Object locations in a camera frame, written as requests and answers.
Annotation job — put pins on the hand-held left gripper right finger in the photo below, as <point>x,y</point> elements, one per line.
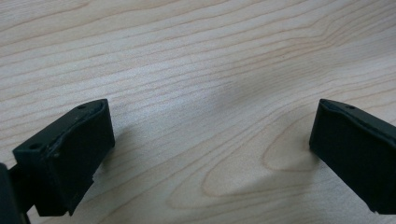
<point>358,149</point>

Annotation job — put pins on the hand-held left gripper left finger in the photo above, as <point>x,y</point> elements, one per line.
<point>70,152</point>

